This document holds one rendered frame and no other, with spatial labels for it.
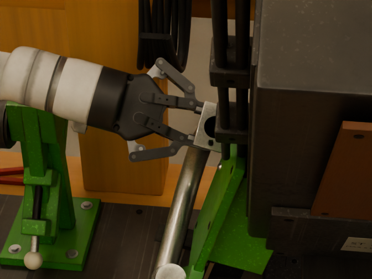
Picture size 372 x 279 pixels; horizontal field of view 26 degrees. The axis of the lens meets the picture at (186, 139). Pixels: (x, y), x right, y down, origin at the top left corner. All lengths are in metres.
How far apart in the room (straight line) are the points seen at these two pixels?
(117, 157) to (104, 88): 0.42
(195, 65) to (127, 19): 2.16
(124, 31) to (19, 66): 0.29
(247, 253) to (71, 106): 0.27
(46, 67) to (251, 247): 0.32
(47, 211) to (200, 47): 2.31
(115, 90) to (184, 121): 2.09
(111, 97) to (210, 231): 0.19
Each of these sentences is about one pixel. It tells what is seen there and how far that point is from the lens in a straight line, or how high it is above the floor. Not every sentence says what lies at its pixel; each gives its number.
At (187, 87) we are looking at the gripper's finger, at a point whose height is 1.27.
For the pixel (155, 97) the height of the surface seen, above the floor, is 1.26.
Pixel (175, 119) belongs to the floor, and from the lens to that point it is 3.05.
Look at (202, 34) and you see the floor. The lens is 3.57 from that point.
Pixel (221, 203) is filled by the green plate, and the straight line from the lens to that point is 0.89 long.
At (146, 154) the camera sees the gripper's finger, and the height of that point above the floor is 1.21.
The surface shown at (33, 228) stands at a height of 0.99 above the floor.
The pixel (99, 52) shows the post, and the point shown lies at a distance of 1.24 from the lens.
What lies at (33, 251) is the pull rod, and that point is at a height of 0.96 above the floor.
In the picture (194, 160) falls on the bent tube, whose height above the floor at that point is 1.14.
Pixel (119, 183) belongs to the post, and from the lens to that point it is 1.40.
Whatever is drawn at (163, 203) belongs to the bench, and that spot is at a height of 0.88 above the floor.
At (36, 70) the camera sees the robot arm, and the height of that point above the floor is 1.30.
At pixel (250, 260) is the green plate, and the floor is 1.12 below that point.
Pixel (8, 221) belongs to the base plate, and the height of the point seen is 0.90.
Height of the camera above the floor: 1.82
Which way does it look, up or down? 38 degrees down
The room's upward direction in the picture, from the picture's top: straight up
